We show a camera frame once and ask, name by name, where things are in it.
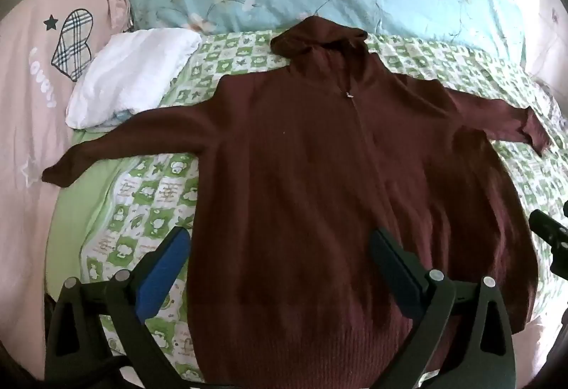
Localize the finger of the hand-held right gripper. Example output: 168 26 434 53
528 208 568 256

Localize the green patterned bed sheet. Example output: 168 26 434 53
44 30 568 389

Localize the white folded towel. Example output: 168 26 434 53
66 28 202 132

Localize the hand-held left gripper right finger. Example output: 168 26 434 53
368 228 518 389

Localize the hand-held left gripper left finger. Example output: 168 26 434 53
44 226 209 389

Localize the pink duvet with plaid hearts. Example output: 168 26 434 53
0 0 134 372

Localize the maroon hooded sweater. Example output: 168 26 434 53
41 15 553 389

